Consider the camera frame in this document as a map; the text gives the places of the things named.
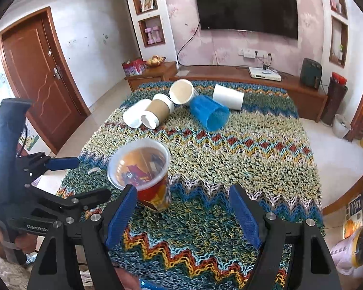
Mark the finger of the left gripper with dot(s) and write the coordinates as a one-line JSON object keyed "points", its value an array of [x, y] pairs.
{"points": [[39, 163], [72, 205]]}

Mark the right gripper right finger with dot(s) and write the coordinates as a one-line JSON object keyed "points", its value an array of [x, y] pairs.
{"points": [[311, 265]]}

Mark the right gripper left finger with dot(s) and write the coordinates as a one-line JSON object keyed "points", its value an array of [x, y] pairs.
{"points": [[98, 230]]}

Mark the printed red yellow cup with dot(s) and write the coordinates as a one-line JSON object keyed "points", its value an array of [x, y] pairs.
{"points": [[143, 164]]}

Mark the white cup beside coffee cup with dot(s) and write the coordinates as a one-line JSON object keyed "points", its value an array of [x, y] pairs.
{"points": [[132, 116]]}

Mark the brown sleeve coffee cup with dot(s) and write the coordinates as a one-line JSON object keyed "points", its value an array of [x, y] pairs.
{"points": [[158, 111]]}

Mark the blue plastic cup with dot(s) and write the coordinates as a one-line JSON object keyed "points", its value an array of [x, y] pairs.
{"points": [[211, 114]]}

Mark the cream interior paper cup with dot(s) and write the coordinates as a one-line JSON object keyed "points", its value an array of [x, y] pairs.
{"points": [[182, 92]]}

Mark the white paper cup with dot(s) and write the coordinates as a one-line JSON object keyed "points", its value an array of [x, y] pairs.
{"points": [[228, 97]]}

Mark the person's left hand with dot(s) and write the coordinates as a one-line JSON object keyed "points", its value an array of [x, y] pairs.
{"points": [[26, 242]]}

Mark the white plastic bag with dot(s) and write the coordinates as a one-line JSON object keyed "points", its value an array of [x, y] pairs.
{"points": [[341, 254]]}

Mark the yellow tape roll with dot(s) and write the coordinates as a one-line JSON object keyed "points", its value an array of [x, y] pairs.
{"points": [[357, 248]]}

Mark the brown wooden door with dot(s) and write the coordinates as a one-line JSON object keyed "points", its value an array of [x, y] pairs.
{"points": [[37, 70]]}

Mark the colourful zigzag woven rug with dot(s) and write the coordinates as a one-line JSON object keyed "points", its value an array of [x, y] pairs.
{"points": [[197, 242]]}

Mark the red gift box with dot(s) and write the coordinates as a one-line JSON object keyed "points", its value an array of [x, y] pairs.
{"points": [[133, 67]]}

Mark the white waste bin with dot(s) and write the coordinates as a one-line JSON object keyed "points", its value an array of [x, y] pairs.
{"points": [[341, 126]]}

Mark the wooden tv cabinet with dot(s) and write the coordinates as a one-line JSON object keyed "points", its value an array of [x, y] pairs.
{"points": [[309, 101]]}

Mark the fruit bowl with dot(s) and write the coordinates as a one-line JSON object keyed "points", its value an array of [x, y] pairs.
{"points": [[155, 61]]}

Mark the pink dumbbells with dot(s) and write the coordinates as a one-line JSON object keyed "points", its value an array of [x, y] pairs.
{"points": [[153, 35]]}

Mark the dark wicker basket red top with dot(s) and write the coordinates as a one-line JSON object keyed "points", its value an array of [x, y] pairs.
{"points": [[337, 89]]}

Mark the dark green appliance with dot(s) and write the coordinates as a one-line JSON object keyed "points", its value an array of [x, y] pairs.
{"points": [[311, 73]]}

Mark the white set-top box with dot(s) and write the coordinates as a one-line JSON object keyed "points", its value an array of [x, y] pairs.
{"points": [[267, 74]]}

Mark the picture frame on shelf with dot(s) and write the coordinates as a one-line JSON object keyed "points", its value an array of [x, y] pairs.
{"points": [[147, 5]]}

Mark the white wall shelf unit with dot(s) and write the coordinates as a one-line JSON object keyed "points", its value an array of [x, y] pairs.
{"points": [[158, 16]]}

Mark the wall power sockets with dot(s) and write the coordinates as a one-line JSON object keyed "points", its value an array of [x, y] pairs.
{"points": [[253, 53]]}

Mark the black wall television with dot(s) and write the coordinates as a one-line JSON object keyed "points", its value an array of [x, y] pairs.
{"points": [[278, 17]]}

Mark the right wall niche shelf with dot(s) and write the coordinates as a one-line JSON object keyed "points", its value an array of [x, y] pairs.
{"points": [[339, 32]]}

